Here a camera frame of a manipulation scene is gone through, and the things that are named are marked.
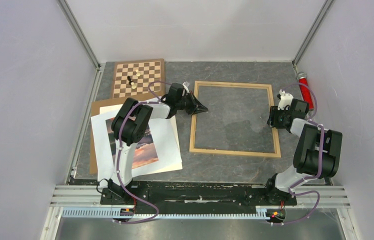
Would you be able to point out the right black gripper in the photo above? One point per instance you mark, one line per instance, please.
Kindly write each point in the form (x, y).
(272, 121)

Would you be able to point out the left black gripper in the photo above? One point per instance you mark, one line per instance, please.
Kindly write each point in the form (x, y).
(199, 108)

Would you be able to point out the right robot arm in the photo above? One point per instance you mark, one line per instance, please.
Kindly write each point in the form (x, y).
(317, 154)

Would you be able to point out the wooden chessboard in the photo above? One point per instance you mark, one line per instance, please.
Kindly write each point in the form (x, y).
(152, 77)

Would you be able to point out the white slotted cable duct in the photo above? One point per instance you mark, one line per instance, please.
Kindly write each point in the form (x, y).
(127, 214)

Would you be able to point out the red glitter microphone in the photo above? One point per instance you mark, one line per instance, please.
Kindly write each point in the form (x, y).
(306, 93)

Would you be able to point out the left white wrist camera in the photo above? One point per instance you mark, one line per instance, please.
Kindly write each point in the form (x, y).
(186, 86)

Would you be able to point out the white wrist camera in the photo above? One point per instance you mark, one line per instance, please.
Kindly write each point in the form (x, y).
(285, 100)
(186, 86)

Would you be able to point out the landscape photo print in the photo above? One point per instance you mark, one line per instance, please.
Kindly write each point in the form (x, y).
(145, 151)

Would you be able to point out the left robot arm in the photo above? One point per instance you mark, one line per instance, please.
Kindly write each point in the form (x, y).
(129, 127)

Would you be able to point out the cream chess piece upper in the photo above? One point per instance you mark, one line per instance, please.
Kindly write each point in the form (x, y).
(137, 73)

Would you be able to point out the black chess piece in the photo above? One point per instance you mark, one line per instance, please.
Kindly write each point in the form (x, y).
(130, 81)

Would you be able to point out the wooden picture frame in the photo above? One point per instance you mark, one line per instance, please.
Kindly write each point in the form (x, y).
(275, 134)

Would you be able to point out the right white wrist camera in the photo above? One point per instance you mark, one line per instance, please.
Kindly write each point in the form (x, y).
(285, 100)

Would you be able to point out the brown frame backing board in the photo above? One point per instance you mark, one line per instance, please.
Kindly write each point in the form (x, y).
(95, 110)

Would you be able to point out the clear frame glass sheet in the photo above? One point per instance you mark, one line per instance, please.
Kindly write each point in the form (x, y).
(227, 131)

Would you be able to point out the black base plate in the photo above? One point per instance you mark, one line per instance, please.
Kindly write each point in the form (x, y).
(196, 198)

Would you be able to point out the cream photo mat board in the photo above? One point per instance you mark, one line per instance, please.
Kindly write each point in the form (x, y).
(165, 137)

